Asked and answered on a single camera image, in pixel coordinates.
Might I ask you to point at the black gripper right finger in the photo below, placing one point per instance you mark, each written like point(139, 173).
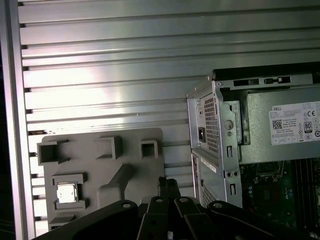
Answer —
point(190, 220)

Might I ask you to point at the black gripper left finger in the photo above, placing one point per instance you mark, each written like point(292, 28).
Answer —
point(152, 220)

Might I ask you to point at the silver CPU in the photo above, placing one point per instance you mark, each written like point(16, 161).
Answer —
point(67, 193)

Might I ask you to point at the metal socket cover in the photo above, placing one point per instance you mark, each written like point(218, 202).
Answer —
point(270, 178)

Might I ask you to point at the CPU socket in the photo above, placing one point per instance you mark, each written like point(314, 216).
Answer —
point(266, 195)

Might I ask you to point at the grey parts rack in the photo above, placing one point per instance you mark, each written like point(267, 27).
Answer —
point(100, 175)

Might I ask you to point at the black PC case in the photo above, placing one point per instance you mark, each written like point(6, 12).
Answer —
point(230, 150)

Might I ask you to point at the green motherboard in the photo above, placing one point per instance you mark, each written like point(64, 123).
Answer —
point(275, 200)

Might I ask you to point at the grey power supply unit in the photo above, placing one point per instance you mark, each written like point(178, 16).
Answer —
point(255, 150)

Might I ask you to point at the black RAM slot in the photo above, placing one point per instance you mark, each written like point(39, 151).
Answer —
point(317, 190)
point(303, 190)
point(296, 190)
point(311, 190)

